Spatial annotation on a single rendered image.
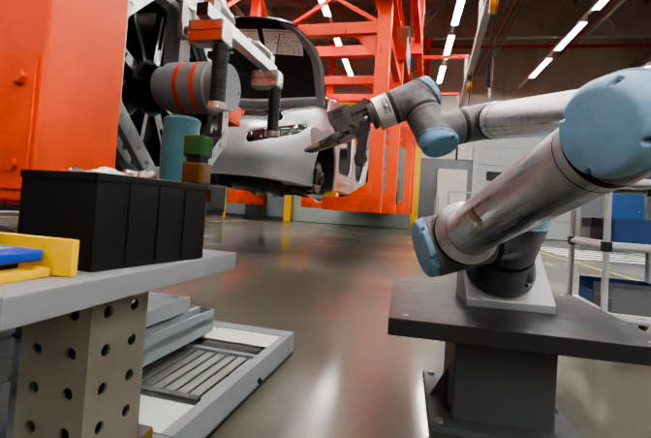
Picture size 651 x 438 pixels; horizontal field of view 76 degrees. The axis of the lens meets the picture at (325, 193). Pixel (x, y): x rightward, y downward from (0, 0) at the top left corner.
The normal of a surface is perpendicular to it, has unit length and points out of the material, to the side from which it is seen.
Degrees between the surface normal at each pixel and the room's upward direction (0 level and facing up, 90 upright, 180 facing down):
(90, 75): 90
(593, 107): 103
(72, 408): 90
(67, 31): 90
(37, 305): 90
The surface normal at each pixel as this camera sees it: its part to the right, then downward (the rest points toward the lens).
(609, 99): -0.95, 0.16
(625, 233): -0.25, -0.05
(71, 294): 0.97, 0.05
